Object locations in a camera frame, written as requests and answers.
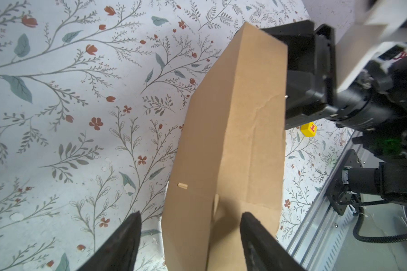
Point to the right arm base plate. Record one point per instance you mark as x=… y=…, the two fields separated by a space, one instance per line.
x=337 y=191

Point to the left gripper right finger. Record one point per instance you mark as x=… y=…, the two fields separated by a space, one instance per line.
x=262 y=251

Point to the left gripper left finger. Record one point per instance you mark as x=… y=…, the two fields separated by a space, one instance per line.
x=119 y=252

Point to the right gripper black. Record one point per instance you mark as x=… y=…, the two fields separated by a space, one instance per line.
x=311 y=71

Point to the brown cardboard box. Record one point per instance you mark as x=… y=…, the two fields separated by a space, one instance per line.
x=231 y=156

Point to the aluminium front rail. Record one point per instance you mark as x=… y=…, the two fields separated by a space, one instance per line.
x=315 y=245

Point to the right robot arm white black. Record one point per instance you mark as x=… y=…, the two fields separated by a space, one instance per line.
x=375 y=105

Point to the small yellow cube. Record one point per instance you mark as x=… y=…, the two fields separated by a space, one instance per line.
x=309 y=130

